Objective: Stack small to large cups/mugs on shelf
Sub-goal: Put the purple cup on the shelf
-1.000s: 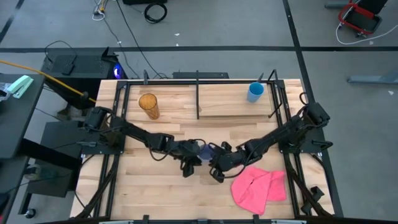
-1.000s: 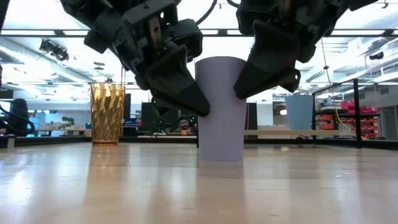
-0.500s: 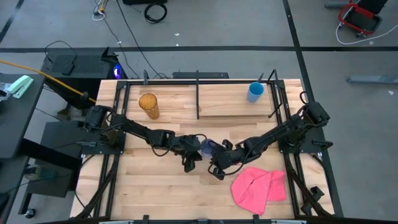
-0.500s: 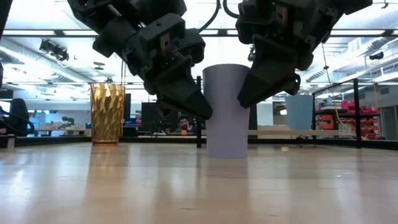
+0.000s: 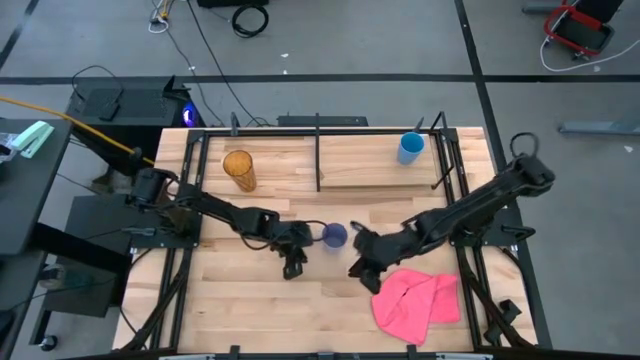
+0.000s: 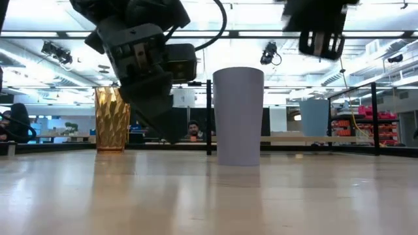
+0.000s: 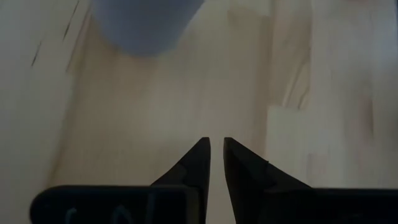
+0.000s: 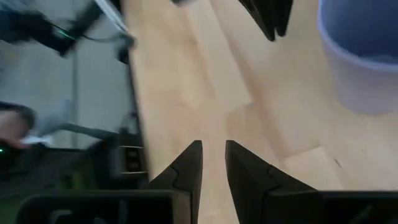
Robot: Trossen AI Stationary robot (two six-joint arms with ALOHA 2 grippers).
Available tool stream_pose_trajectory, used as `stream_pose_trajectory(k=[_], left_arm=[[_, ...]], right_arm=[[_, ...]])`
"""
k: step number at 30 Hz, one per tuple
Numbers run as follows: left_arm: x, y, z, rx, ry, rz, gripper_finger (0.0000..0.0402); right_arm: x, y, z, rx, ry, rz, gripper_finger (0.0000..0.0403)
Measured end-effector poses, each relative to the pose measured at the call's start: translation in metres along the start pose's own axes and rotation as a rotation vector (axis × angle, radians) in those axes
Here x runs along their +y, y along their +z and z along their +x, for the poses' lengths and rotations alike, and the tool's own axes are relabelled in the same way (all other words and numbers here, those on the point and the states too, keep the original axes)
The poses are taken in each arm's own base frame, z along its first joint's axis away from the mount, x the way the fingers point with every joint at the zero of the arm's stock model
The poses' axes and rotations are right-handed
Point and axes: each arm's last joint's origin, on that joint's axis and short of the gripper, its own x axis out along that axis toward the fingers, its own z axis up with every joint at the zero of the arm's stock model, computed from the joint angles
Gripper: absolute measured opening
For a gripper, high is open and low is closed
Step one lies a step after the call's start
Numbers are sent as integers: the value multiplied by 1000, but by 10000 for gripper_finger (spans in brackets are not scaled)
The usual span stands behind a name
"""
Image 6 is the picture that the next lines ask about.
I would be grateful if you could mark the black ceiling spotlight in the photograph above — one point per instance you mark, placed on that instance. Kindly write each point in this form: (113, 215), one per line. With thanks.
(395, 58)

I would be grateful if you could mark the wooden bench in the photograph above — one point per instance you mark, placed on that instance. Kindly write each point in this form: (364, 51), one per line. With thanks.
(81, 137)

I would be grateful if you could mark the white ceiling air vent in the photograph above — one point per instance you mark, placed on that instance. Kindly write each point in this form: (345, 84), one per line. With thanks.
(372, 47)

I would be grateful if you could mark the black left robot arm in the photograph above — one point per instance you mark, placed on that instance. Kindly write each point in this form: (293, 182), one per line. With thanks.
(147, 11)

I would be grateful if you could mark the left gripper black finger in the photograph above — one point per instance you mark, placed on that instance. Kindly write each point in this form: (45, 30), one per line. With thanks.
(150, 98)

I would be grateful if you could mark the amber faceted tumbler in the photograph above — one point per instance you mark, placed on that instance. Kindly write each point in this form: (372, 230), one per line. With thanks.
(111, 124)

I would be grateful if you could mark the black frame wooden shelf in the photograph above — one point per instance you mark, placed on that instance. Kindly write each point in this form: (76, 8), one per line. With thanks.
(209, 114)

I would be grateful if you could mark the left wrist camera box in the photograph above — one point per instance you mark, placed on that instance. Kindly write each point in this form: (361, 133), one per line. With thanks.
(181, 62)

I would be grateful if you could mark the black round ceiling fixture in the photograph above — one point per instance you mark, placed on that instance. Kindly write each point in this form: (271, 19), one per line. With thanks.
(104, 66)

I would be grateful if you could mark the black table edge rail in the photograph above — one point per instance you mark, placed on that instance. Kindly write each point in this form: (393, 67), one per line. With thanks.
(65, 147)

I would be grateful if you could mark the grey table-edge bracket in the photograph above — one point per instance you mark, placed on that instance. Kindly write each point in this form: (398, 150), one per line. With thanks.
(11, 148)

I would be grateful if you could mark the grey door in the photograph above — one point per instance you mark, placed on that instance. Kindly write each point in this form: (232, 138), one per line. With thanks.
(408, 129)

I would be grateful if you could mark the black frame-mounted camera cluster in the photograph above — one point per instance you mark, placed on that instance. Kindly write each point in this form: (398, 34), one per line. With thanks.
(57, 52)

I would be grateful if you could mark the black horizontal frame bar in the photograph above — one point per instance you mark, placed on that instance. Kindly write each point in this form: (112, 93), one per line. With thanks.
(248, 34)

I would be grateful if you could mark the green potted plant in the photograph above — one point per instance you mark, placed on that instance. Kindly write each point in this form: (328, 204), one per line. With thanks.
(70, 127)

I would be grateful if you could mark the light blue plastic cup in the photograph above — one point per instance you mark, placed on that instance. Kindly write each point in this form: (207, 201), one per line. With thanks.
(314, 117)

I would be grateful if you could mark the person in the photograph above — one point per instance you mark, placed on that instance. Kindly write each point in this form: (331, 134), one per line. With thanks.
(19, 124)
(194, 127)

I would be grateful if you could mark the lavender plastic cup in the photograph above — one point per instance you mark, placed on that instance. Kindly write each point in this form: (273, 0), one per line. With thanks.
(238, 117)

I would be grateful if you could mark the rack with red bins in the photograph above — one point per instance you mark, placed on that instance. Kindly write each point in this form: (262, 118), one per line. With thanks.
(385, 115)

